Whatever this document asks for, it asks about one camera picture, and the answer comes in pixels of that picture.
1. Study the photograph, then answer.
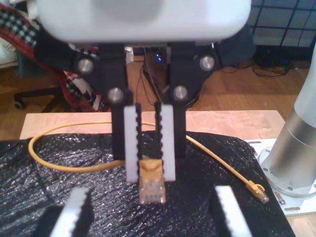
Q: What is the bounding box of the yellow network cable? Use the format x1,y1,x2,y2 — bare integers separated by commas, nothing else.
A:
28,120,269,205

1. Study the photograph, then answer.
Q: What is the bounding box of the black bubble mat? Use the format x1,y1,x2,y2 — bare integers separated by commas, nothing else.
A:
0,130,297,237

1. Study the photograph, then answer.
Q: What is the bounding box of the black computer tower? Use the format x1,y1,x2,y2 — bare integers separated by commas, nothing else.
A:
143,45,171,82

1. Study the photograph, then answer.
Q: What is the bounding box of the black office chair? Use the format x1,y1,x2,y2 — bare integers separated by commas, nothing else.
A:
13,49,65,113

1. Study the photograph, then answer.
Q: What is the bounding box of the black equipment box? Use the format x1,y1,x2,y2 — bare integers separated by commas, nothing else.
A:
254,45,312,69

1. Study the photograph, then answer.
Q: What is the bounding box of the checkered cloth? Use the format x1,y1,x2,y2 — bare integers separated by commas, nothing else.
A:
0,0,107,113

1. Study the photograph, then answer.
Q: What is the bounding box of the dark wire grid panel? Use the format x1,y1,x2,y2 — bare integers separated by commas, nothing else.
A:
248,0,316,47

